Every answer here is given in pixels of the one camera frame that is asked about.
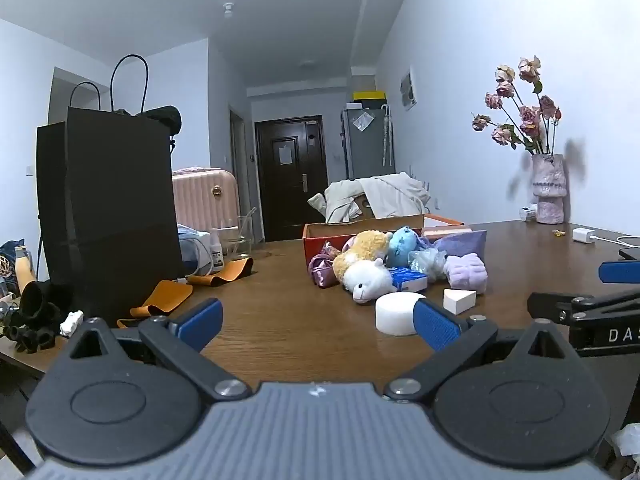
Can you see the pink flat box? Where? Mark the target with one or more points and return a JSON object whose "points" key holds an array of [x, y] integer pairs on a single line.
{"points": [[447, 231]]}

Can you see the yellow plush toy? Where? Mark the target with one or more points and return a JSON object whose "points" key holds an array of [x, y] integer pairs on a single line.
{"points": [[362, 247]]}

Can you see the grey refrigerator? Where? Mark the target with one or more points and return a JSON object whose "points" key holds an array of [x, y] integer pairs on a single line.
{"points": [[365, 152]]}

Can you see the blue tissue packet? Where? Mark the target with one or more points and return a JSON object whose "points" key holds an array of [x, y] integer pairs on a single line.
{"points": [[407, 280]]}

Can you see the clear glass cup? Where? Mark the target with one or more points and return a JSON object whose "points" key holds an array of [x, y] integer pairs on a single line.
{"points": [[239, 240]]}

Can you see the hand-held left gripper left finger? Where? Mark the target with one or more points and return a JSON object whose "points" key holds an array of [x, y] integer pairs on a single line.
{"points": [[200, 324]]}

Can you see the pale purple ceramic vase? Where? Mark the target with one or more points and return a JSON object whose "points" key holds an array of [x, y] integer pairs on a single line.
{"points": [[549, 185]]}

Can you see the black clamp parts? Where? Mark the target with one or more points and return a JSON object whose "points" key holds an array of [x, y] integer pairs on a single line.
{"points": [[27, 339]]}

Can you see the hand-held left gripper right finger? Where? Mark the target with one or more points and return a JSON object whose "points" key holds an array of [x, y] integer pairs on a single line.
{"points": [[436, 327]]}

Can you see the purple satin scrunchie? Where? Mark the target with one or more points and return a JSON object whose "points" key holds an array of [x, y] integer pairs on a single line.
{"points": [[324, 270]]}

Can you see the white plush toy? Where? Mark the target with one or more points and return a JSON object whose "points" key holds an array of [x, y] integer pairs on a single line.
{"points": [[370, 280]]}

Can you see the dried rose bouquet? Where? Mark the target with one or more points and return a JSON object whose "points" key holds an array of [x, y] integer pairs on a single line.
{"points": [[527, 115]]}

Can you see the wooden chair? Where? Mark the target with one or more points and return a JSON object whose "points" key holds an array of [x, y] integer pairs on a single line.
{"points": [[364, 208]]}

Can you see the black paper bag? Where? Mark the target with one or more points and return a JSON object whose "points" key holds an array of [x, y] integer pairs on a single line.
{"points": [[110, 210]]}

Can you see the small white plastic part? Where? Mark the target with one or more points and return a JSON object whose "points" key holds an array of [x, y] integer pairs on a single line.
{"points": [[71, 323]]}

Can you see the grey interior door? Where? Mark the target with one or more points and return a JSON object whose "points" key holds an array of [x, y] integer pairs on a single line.
{"points": [[239, 175]]}

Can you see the white foam cylinder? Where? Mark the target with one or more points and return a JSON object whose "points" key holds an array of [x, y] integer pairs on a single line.
{"points": [[395, 315]]}

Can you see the small white spray bottle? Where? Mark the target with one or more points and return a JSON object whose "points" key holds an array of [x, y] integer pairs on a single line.
{"points": [[216, 252]]}

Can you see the light blue plush toy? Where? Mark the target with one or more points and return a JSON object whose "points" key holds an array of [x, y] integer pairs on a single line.
{"points": [[400, 245]]}

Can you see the red orange cardboard box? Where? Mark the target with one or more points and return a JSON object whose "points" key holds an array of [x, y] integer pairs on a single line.
{"points": [[325, 242]]}

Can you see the pink ribbed suitcase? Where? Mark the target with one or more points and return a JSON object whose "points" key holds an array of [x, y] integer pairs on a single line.
{"points": [[200, 200]]}

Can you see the white crumpled paper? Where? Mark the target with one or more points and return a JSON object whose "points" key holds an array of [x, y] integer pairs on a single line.
{"points": [[629, 440]]}

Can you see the white charger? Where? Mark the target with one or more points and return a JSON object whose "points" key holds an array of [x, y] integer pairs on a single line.
{"points": [[582, 236]]}

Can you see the beige jacket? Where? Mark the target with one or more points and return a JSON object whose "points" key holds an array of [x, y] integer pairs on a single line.
{"points": [[390, 195]]}

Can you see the white folded umbrella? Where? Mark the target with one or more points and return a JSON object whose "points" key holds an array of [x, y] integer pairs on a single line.
{"points": [[386, 135]]}

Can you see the black plastic fittings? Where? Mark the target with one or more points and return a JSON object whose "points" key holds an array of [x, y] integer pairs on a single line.
{"points": [[42, 302]]}

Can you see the small white device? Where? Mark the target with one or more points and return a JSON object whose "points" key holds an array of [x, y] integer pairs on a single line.
{"points": [[527, 213]]}

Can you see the white wall panel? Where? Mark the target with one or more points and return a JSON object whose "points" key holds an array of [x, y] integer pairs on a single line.
{"points": [[409, 89]]}

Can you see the dark wooden entrance door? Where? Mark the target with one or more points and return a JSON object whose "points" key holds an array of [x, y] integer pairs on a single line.
{"points": [[300, 195]]}

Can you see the lavender fuzzy towel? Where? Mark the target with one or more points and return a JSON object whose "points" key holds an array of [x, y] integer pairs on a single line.
{"points": [[465, 272]]}

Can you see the dark phone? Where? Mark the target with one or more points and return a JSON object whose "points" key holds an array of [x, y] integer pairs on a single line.
{"points": [[631, 253]]}

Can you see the yellow black box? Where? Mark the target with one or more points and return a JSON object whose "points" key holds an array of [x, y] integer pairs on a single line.
{"points": [[369, 96]]}

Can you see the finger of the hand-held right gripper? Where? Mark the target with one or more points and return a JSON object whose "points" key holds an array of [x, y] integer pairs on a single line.
{"points": [[550, 306], [620, 272]]}

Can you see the clear plastic bag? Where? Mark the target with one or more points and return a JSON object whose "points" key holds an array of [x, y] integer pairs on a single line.
{"points": [[427, 262]]}

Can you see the clear bag on refrigerator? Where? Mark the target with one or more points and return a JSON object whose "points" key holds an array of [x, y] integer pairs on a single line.
{"points": [[362, 121]]}

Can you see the white smoke detector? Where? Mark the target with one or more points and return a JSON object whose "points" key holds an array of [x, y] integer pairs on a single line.
{"points": [[228, 10]]}

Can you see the purple knitted cloth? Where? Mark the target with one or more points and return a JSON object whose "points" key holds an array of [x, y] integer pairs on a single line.
{"points": [[462, 244]]}

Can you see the white paper notice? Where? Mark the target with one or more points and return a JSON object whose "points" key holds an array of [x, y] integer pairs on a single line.
{"points": [[285, 155]]}

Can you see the dark cloth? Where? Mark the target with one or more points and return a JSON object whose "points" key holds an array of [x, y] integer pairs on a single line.
{"points": [[162, 117]]}

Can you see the white wedge sponge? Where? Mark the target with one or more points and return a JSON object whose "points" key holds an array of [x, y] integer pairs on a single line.
{"points": [[457, 302]]}

